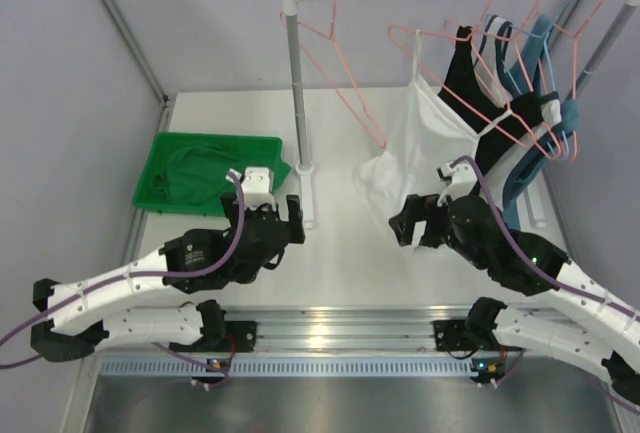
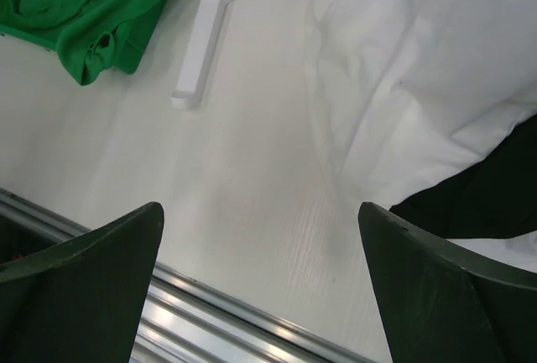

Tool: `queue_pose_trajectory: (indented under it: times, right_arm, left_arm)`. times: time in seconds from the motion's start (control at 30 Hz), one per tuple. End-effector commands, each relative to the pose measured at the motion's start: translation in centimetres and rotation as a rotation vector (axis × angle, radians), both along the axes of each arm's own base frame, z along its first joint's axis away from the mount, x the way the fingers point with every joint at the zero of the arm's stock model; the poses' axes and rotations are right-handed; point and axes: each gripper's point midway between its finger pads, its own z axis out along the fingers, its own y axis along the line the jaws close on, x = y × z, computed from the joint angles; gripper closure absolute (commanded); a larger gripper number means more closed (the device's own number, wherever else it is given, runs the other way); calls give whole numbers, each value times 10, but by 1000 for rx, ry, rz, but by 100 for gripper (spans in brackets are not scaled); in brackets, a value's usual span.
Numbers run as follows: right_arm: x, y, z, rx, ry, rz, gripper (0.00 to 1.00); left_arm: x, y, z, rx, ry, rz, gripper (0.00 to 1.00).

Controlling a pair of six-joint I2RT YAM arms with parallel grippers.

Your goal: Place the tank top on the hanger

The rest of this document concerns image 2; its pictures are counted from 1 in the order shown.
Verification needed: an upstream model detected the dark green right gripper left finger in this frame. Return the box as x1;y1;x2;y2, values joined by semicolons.
1;202;164;362

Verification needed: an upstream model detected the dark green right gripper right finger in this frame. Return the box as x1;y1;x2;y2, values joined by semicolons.
357;202;536;362

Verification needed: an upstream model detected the green tank top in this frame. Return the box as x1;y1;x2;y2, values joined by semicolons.
1;0;167;86

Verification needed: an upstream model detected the black tank top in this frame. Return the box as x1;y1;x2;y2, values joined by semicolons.
390;117;536;239

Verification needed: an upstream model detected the white tank top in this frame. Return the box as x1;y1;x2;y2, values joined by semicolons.
305;0;536;220

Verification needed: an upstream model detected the white clothes rack foot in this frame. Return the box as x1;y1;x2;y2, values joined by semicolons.
171;0;234;110

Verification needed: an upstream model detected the aluminium table edge rail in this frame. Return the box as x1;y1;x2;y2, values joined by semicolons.
1;191;361;362

